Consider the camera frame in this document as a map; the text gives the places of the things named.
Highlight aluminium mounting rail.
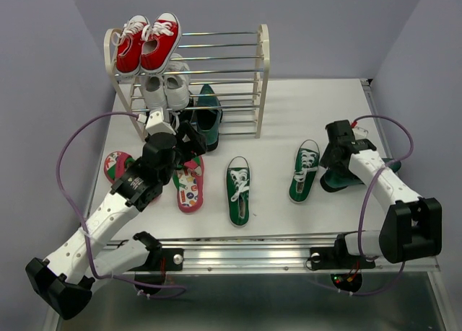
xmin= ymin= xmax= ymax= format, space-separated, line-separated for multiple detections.
xmin=57 ymin=233 xmax=441 ymax=276

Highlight right white sneaker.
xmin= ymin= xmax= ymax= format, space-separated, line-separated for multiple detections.
xmin=164 ymin=53 xmax=190 ymax=111

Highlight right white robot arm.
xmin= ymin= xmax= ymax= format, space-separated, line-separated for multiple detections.
xmin=320 ymin=120 xmax=443 ymax=266

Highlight pink patterned sandal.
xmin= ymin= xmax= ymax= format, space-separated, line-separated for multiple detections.
xmin=103 ymin=151 xmax=135 ymax=183
xmin=173 ymin=156 xmax=204 ymax=213

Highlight right red canvas sneaker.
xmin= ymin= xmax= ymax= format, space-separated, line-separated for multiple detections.
xmin=140 ymin=12 xmax=182 ymax=74

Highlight white sneaker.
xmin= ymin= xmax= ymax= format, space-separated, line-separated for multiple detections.
xmin=142 ymin=76 xmax=167 ymax=110
xmin=164 ymin=53 xmax=190 ymax=111

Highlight dark green loafer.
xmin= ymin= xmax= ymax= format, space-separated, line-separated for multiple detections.
xmin=319 ymin=149 xmax=401 ymax=193
xmin=196 ymin=84 xmax=222 ymax=151

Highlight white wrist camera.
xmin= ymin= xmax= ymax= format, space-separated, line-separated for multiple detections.
xmin=351 ymin=120 xmax=369 ymax=140
xmin=145 ymin=107 xmax=176 ymax=136

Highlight left red canvas sneaker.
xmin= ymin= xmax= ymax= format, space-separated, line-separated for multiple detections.
xmin=112 ymin=15 xmax=149 ymax=76

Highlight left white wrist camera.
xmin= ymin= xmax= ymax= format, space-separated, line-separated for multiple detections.
xmin=145 ymin=107 xmax=176 ymax=136

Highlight cream metal shoe rack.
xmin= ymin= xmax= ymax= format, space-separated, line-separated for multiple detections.
xmin=104 ymin=25 xmax=270 ymax=139

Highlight red canvas sneaker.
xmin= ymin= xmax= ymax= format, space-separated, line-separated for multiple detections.
xmin=112 ymin=15 xmax=149 ymax=76
xmin=140 ymin=12 xmax=182 ymax=74

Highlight right black canvas sneaker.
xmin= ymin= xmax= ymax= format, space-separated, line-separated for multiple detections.
xmin=170 ymin=110 xmax=194 ymax=131

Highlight green canvas sneaker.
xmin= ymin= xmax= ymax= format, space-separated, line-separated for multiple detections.
xmin=289 ymin=139 xmax=321 ymax=203
xmin=225 ymin=156 xmax=250 ymax=227

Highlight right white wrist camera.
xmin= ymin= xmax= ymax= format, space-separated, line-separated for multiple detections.
xmin=351 ymin=120 xmax=369 ymax=140

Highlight left white sneaker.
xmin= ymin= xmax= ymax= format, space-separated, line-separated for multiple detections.
xmin=142 ymin=76 xmax=167 ymax=110

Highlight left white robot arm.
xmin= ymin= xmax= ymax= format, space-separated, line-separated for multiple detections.
xmin=25 ymin=121 xmax=206 ymax=320

